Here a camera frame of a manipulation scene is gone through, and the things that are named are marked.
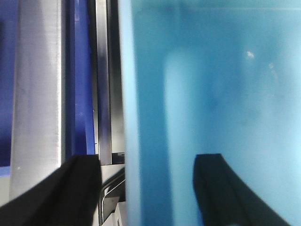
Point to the grey steel shelf upright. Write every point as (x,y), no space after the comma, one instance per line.
(38,126)

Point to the dark blue bin lower left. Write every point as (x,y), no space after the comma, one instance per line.
(82,69)

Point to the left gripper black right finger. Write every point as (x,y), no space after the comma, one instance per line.
(225,200)

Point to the steel lane divider rail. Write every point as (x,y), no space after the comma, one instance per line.
(109,85)

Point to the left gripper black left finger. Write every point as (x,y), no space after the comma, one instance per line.
(67,197)

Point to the light blue plastic bin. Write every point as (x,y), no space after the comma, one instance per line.
(210,76)

